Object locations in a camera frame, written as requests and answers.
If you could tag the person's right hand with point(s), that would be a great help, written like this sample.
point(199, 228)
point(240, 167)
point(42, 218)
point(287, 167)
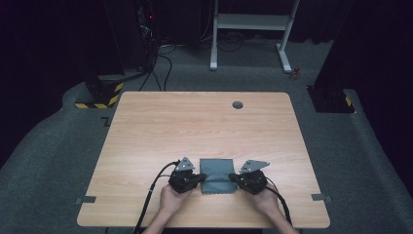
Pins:
point(269, 201)

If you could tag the black base with yellow mark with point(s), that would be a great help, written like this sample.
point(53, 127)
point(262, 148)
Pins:
point(329, 99)

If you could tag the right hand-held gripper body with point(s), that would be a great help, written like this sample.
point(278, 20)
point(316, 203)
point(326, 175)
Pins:
point(253, 180)

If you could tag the gray round table grommet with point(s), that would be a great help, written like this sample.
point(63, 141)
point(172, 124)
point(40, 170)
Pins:
point(237, 105)

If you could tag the black floor tape mark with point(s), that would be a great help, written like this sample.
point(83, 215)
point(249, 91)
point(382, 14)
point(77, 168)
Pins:
point(105, 121)

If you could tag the small red floor object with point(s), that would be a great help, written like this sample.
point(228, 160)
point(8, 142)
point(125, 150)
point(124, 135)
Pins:
point(295, 73)

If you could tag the gray tape strip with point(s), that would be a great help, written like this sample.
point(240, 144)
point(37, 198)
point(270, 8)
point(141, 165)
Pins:
point(321, 197)
point(86, 200)

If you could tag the dark equipment rack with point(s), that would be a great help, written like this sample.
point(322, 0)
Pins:
point(147, 32)

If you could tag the white metal stand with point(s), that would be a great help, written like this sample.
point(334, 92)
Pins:
point(250, 22)

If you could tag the person's left hand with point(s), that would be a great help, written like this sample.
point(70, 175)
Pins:
point(172, 203)

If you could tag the gray cloth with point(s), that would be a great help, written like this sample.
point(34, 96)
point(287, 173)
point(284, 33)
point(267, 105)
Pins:
point(217, 175)

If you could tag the black yellow striped stand base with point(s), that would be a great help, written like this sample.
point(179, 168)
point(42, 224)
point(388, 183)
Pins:
point(104, 92)

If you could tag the black curtain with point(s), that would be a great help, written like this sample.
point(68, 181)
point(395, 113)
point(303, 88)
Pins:
point(48, 48)
point(373, 48)

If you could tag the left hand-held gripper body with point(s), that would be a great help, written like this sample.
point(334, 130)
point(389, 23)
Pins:
point(181, 180)

